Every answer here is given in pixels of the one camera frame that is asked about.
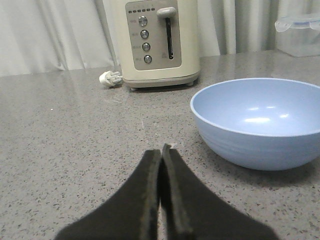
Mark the cream toaster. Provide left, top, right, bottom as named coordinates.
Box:
left=111, top=0, right=201, bottom=91

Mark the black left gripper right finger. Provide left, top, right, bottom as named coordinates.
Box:
left=159, top=144, right=278, bottom=240

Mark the white power plug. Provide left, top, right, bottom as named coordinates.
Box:
left=99, top=70, right=123, bottom=88

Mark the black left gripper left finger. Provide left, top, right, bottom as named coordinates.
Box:
left=56, top=149, right=161, bottom=240

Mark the white curtain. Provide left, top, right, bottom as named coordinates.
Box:
left=0, top=0, right=320, bottom=77

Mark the blue bowl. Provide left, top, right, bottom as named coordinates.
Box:
left=190, top=78, right=320, bottom=171

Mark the clear plastic food container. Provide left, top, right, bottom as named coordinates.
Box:
left=274, top=12, right=320, bottom=57

